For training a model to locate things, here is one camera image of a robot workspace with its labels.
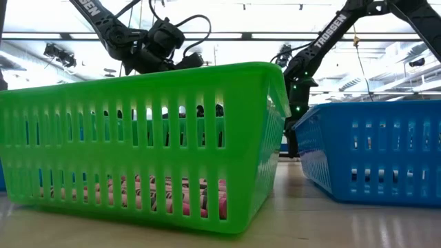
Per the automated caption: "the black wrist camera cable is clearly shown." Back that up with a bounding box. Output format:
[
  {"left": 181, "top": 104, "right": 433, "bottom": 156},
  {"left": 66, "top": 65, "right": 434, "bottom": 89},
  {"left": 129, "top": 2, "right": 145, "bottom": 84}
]
[{"left": 147, "top": 0, "right": 212, "bottom": 59}]

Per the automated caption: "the grey horizontal rail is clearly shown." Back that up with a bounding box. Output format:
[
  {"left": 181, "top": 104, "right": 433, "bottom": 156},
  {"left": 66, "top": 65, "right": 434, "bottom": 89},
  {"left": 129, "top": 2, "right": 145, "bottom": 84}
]
[{"left": 309, "top": 90, "right": 441, "bottom": 96}]

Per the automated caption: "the black ceiling spotlight cluster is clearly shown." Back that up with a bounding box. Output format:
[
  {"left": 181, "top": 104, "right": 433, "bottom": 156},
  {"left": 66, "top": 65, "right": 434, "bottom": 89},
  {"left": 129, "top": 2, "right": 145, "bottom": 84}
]
[{"left": 43, "top": 43, "right": 77, "bottom": 69}]

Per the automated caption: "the black overhead camera with cable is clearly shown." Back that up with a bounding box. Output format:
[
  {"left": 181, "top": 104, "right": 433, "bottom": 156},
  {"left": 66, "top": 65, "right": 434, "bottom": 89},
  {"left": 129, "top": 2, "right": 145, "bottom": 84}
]
[{"left": 279, "top": 43, "right": 294, "bottom": 68}]

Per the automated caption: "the blue slotted plastic basket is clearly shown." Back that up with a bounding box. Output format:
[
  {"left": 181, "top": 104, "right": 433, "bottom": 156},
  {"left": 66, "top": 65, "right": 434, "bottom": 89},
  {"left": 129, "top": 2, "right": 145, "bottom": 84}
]
[
  {"left": 291, "top": 99, "right": 441, "bottom": 207},
  {"left": 0, "top": 160, "right": 8, "bottom": 192}
]

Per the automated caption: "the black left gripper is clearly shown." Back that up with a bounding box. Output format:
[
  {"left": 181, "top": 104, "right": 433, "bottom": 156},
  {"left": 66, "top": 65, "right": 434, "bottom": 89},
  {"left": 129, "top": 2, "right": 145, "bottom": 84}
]
[{"left": 122, "top": 47, "right": 205, "bottom": 75}]

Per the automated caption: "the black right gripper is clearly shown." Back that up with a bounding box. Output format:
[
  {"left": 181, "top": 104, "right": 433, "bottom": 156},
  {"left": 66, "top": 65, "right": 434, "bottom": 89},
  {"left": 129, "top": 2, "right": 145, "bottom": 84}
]
[{"left": 284, "top": 116, "right": 304, "bottom": 158}]

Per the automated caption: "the thin cable with yellow tag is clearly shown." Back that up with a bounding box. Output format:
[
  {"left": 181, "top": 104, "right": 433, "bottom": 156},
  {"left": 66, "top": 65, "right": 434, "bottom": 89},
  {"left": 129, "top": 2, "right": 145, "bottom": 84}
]
[{"left": 351, "top": 23, "right": 375, "bottom": 103}]

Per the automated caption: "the black overhead frame bar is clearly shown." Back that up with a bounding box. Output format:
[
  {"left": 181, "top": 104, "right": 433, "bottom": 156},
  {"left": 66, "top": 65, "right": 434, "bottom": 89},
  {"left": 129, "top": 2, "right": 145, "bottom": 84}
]
[{"left": 0, "top": 32, "right": 441, "bottom": 43}]

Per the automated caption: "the green slotted plastic basket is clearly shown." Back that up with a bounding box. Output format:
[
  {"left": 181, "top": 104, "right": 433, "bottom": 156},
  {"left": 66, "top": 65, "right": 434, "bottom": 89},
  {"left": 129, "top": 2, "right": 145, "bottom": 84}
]
[{"left": 0, "top": 61, "right": 293, "bottom": 235}]

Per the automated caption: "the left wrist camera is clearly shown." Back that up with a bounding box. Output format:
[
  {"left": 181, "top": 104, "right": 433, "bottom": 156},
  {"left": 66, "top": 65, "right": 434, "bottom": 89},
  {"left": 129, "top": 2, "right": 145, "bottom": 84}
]
[{"left": 147, "top": 19, "right": 186, "bottom": 58}]

